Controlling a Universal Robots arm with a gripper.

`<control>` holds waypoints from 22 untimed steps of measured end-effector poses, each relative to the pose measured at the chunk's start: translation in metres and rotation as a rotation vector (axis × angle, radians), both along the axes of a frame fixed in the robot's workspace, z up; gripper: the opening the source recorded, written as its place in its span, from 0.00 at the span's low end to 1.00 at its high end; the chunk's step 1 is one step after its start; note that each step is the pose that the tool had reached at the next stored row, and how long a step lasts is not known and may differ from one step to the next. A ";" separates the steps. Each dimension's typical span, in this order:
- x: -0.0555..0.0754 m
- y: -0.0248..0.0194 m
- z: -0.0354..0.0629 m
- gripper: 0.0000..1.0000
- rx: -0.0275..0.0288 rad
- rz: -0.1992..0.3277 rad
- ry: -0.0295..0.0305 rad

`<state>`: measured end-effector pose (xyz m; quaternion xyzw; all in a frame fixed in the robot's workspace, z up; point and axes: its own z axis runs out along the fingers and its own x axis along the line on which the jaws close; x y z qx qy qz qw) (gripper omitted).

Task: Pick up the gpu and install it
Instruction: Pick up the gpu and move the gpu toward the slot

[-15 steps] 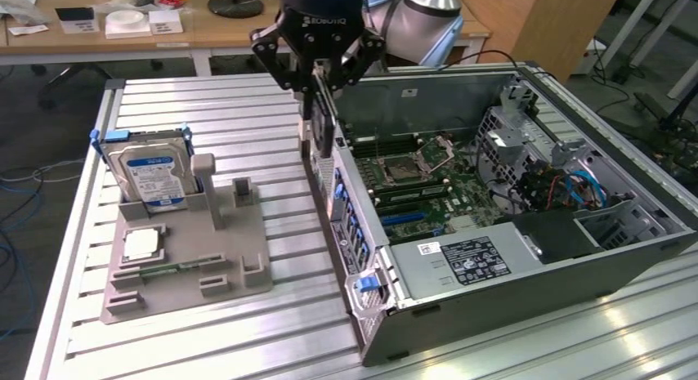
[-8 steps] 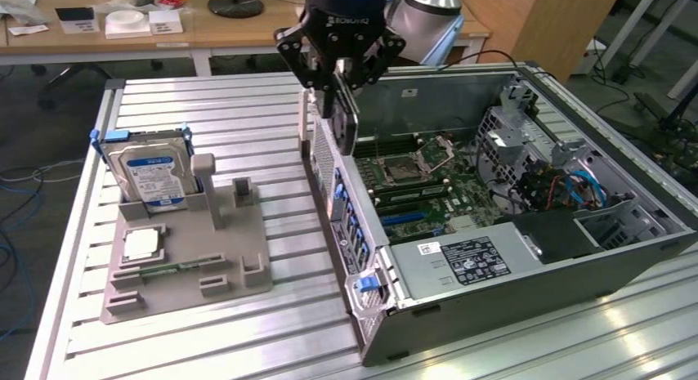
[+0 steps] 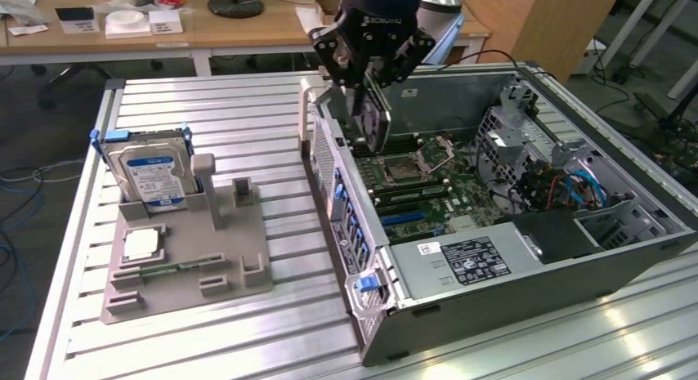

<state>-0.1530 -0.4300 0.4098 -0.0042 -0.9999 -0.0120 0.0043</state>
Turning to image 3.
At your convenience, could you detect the hard disk with blue bracket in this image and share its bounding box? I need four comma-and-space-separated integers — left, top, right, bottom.
89, 124, 205, 214

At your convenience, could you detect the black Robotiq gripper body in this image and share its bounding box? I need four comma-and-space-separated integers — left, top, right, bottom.
333, 0, 425, 61

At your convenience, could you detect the installed RAM stick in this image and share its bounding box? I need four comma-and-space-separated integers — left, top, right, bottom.
375, 183, 453, 203

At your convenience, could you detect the blue expansion slot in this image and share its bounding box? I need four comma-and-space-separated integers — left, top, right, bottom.
380, 212, 429, 228

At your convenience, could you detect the white table frame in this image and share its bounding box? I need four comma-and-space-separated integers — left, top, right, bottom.
596, 0, 698, 100

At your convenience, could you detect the grey power supply unit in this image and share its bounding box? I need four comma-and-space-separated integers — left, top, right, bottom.
389, 222, 545, 302

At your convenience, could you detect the CPU socket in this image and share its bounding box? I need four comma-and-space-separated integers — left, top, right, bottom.
380, 151, 432, 183

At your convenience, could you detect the green motherboard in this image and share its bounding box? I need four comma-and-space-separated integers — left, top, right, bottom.
348, 131, 524, 240

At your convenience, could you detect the black cable over case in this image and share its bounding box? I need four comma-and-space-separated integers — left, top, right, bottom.
440, 48, 549, 77

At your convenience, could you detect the graphics card with fan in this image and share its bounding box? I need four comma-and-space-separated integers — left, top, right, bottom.
325, 60, 395, 153

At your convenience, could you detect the black round lamp base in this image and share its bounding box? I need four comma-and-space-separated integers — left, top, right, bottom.
205, 0, 265, 19

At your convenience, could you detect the metal socket cover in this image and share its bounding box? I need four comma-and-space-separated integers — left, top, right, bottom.
416, 136, 456, 164

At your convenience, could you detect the silver CPU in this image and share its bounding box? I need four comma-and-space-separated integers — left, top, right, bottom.
122, 229, 162, 258

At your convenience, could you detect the grey parts rack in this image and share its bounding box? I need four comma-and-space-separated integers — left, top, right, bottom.
100, 153, 277, 326

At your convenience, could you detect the plain white box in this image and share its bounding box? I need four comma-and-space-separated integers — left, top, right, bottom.
146, 10, 184, 36

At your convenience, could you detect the open black PC case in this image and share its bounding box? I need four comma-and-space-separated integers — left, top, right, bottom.
296, 60, 698, 367

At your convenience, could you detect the blue floor cable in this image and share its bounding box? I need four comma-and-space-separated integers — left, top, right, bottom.
0, 183, 45, 341

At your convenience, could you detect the wooden desk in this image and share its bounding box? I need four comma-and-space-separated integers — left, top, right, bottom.
0, 0, 492, 66

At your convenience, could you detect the metal disk bay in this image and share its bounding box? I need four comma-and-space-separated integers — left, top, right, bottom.
472, 105, 557, 181

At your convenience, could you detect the green RAM stick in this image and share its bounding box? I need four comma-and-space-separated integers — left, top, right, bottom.
140, 262, 205, 275

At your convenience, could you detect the wooden cabinet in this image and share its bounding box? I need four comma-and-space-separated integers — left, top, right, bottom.
460, 0, 626, 83

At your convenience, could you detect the blue wire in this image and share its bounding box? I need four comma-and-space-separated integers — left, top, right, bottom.
565, 169, 610, 212

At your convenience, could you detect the white box with black lid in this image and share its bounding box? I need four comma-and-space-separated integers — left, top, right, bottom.
53, 7, 101, 34

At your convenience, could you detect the white paper stack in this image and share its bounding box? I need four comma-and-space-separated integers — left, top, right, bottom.
295, 6, 343, 38

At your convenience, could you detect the white box with round insert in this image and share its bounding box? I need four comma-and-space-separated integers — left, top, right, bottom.
104, 10, 154, 40

